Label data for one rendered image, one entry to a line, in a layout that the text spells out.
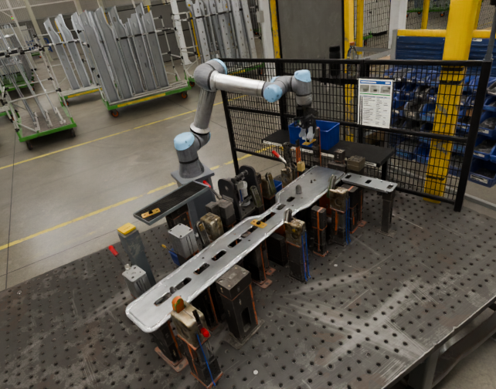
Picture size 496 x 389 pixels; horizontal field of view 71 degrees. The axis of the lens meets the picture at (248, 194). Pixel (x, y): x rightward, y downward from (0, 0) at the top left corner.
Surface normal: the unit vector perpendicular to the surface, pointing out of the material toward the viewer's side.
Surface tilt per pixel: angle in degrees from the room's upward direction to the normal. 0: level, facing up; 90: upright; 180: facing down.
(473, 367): 0
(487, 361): 0
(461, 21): 93
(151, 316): 0
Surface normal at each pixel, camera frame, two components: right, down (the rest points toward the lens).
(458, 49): -0.65, 0.43
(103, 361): -0.14, -0.85
